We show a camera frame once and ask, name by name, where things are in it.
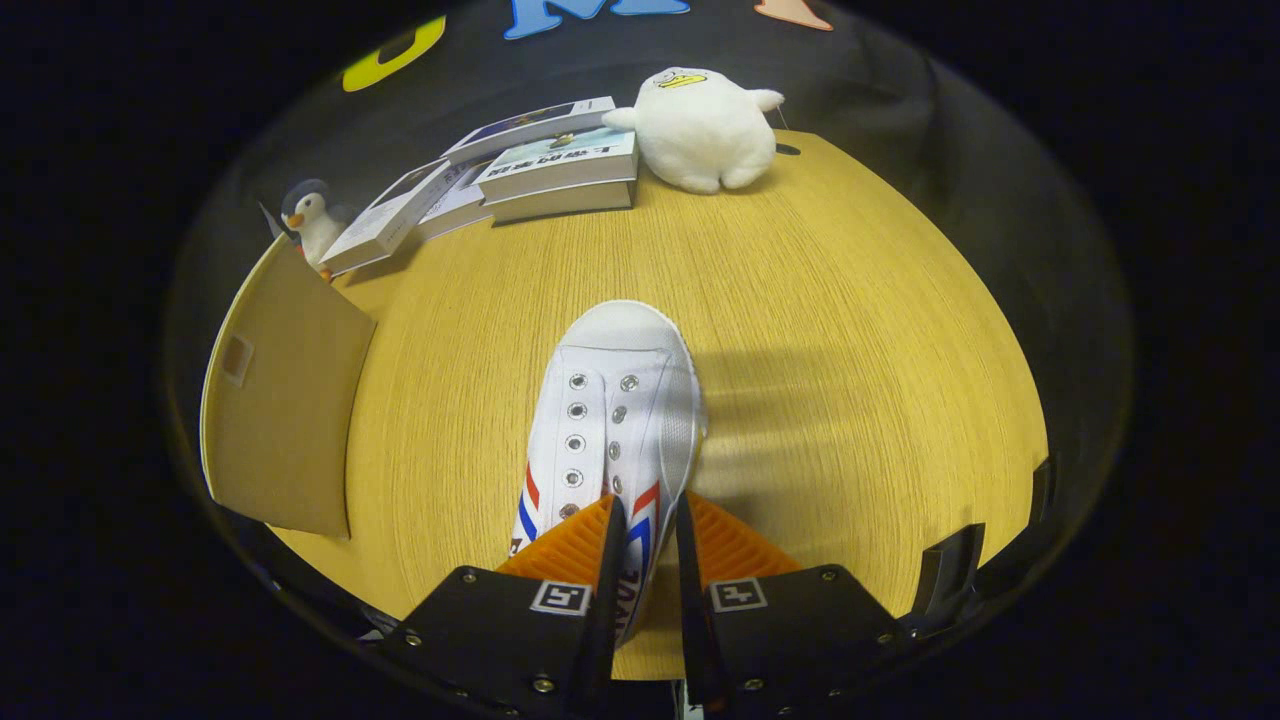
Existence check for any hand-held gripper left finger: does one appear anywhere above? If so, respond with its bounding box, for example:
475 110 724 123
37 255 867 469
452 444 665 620
375 492 629 720

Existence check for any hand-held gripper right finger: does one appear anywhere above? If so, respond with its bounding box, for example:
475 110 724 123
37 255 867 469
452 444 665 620
675 490 915 719

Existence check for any white canvas shoe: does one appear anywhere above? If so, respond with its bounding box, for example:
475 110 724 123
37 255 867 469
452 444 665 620
508 300 709 649

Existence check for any beige fabric storage box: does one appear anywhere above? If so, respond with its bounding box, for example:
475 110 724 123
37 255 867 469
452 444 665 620
200 235 379 541

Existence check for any thin white text booklet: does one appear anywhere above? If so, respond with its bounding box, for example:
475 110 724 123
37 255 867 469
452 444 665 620
415 165 496 241

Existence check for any book with portrait cover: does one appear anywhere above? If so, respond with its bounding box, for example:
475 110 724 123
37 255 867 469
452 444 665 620
320 158 453 276

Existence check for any thick white book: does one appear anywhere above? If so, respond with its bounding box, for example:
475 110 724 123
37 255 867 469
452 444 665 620
485 178 638 226

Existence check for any navy and white penguin plush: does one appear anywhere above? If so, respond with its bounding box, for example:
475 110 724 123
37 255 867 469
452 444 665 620
280 179 346 283

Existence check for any thick book with pale cover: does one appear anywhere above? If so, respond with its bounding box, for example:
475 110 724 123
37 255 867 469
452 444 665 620
472 128 639 206

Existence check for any book with blue picture cover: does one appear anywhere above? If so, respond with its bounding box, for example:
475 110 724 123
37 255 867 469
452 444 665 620
440 96 616 166

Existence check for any white duck plush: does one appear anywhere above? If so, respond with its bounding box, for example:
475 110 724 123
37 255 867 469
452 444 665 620
602 67 786 195

